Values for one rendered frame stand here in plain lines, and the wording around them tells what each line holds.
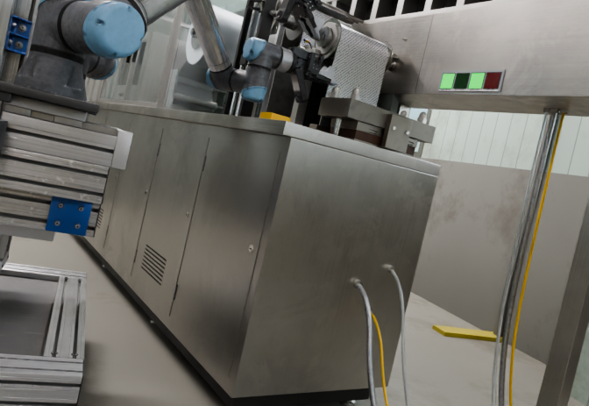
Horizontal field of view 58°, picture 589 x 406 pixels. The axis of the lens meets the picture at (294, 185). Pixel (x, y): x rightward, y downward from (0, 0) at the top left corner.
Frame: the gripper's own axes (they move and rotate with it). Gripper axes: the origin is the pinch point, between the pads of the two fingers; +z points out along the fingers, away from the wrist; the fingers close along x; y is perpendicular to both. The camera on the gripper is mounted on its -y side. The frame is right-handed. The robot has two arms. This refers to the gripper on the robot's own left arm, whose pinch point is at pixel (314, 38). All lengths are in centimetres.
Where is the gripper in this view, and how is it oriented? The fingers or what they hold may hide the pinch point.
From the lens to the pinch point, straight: 193.2
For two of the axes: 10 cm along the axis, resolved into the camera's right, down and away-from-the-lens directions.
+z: 4.8, 7.5, 4.6
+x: -5.5, -1.6, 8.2
